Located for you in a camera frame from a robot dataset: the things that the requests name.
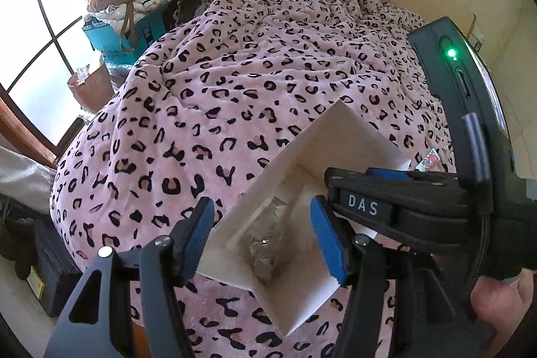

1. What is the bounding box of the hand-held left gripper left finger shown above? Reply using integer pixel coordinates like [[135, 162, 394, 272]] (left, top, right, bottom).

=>
[[49, 196, 215, 358]]

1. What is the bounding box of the yellow packet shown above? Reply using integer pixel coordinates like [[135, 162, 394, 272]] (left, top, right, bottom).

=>
[[26, 268, 46, 298]]

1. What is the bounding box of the person's right hand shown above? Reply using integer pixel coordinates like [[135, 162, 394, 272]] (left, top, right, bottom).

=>
[[470, 270, 537, 342]]

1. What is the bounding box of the brown paper bag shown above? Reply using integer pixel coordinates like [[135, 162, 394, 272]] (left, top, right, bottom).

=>
[[67, 62, 115, 113]]

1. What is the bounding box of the window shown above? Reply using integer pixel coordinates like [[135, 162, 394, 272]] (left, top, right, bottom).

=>
[[0, 0, 95, 170]]

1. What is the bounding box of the black case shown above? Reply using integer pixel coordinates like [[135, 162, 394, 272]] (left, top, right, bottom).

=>
[[34, 221, 85, 317]]

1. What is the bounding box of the grey fabric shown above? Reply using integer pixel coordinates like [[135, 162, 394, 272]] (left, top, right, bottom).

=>
[[0, 146, 55, 208]]

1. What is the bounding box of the small floral tube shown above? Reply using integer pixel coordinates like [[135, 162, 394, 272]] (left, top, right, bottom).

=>
[[415, 148, 439, 172]]

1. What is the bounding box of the clear plastic bag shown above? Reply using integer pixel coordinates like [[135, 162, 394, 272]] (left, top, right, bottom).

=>
[[245, 196, 300, 285]]

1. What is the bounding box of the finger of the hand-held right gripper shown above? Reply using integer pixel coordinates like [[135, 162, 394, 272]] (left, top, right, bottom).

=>
[[365, 167, 460, 185], [324, 167, 491, 247]]

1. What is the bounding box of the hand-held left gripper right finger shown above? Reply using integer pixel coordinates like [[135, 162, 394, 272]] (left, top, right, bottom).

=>
[[309, 194, 479, 358]]

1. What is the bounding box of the white cardboard box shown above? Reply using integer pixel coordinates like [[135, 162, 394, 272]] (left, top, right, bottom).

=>
[[197, 100, 414, 338]]

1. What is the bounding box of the pink leopard print blanket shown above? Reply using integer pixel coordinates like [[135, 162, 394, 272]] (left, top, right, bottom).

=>
[[49, 0, 458, 358]]

